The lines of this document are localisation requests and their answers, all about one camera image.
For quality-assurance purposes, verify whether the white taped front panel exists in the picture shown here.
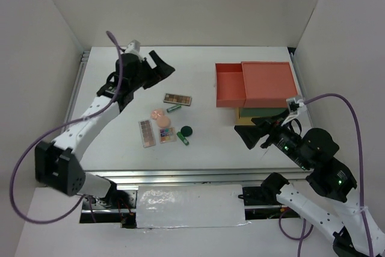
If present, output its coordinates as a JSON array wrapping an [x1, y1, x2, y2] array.
[[136, 185, 247, 229]]

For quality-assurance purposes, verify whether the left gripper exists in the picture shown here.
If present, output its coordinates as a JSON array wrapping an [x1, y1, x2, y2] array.
[[130, 51, 175, 91]]

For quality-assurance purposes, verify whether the brown eyeshadow palette horizontal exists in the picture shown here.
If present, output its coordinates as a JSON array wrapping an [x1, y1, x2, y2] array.
[[163, 93, 192, 107]]

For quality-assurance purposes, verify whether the salmon top drawer unit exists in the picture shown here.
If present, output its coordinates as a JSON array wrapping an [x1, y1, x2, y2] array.
[[215, 61, 298, 108]]

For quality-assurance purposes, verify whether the nude eyeshadow palette vertical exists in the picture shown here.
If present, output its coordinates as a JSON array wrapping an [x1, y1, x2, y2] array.
[[138, 119, 156, 148]]

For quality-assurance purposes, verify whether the aluminium front rail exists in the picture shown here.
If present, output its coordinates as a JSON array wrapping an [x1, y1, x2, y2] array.
[[88, 168, 310, 187]]

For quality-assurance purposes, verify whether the yellow bottom drawer unit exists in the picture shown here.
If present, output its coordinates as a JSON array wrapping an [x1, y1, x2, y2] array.
[[235, 108, 263, 125]]

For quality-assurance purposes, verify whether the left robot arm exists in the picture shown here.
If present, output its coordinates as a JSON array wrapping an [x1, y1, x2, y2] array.
[[34, 51, 175, 208]]

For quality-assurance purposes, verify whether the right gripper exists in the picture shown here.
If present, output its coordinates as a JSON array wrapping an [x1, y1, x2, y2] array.
[[232, 107, 310, 167]]

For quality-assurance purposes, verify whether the green lip balm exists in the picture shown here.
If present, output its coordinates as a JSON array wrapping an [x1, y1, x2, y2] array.
[[166, 105, 182, 113], [177, 131, 189, 146]]

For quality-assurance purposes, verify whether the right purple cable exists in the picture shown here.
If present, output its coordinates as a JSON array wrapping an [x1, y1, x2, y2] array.
[[278, 93, 377, 257]]

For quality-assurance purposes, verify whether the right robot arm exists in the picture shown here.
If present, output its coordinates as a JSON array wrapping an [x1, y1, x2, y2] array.
[[234, 118, 384, 256]]

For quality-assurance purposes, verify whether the green drawer unit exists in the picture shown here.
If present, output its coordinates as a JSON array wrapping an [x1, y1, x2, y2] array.
[[238, 108, 286, 118]]

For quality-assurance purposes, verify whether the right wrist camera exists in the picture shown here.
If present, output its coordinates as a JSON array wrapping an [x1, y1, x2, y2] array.
[[282, 95, 307, 126]]

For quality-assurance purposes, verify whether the aluminium rail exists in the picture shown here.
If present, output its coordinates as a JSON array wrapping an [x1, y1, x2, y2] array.
[[88, 168, 310, 187], [64, 51, 90, 123]]

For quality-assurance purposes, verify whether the colourful square eyeshadow palette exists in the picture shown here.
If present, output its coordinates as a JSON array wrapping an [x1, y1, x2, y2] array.
[[159, 127, 177, 144]]

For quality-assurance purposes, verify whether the aluminium left rail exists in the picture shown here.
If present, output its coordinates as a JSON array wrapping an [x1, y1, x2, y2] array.
[[64, 51, 90, 123]]

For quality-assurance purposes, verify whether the pink makeup sponge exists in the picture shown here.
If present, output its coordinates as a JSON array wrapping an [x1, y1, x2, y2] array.
[[150, 108, 164, 120]]

